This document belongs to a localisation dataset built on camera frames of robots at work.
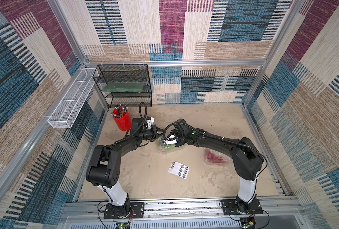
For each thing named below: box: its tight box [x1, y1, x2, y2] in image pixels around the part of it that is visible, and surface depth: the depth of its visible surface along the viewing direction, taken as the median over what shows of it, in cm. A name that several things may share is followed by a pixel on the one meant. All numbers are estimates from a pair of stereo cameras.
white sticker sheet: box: [167, 161, 190, 180], surface depth 88 cm
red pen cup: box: [112, 105, 132, 131], surface depth 99 cm
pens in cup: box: [110, 103, 128, 119], surface depth 99 cm
